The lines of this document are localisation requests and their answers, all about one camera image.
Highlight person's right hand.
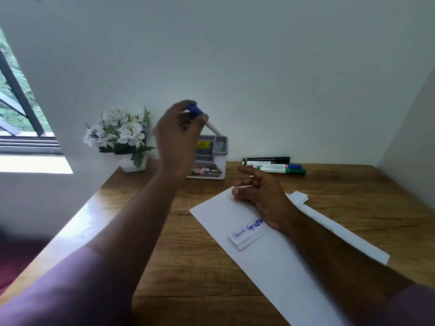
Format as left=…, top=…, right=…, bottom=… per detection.
left=232, top=165, right=293, bottom=232

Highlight person's left hand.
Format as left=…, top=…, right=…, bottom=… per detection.
left=152, top=100, right=209, bottom=174

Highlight blue capped white marker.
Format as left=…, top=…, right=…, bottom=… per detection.
left=185, top=103, right=222, bottom=137

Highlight person's right forearm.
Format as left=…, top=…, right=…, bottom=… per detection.
left=275, top=210, right=413, bottom=326

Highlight person's left forearm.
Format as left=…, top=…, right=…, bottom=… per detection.
left=87, top=168, right=187, bottom=296

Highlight black marker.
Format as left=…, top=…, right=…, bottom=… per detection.
left=243, top=157, right=291, bottom=163

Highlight white marker with blue end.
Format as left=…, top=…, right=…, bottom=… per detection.
left=242, top=161, right=302, bottom=169

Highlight grey white desk organizer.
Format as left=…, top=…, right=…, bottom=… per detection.
left=186, top=134, right=229, bottom=180

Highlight green capped marker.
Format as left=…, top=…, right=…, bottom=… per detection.
left=253, top=166, right=307, bottom=175

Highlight small folded written paper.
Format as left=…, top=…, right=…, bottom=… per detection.
left=227, top=219, right=270, bottom=251

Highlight large white paper sheet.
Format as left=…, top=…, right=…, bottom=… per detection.
left=189, top=185, right=355, bottom=326

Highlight white artificial flowers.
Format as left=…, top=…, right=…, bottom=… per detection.
left=83, top=105, right=156, bottom=168

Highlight white flower pot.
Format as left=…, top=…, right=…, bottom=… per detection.
left=116, top=153, right=149, bottom=173

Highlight folded white paper strip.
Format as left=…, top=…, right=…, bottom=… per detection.
left=285, top=191, right=391, bottom=266

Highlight purple left sleeve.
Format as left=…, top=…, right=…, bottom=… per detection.
left=0, top=246, right=134, bottom=326

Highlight purple sleeve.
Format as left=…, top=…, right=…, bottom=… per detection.
left=0, top=246, right=134, bottom=326
left=386, top=283, right=435, bottom=326

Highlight purple right sleeve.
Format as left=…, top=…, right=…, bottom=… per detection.
left=386, top=283, right=435, bottom=326

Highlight dark window frame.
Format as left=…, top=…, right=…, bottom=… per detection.
left=0, top=47, right=64, bottom=155

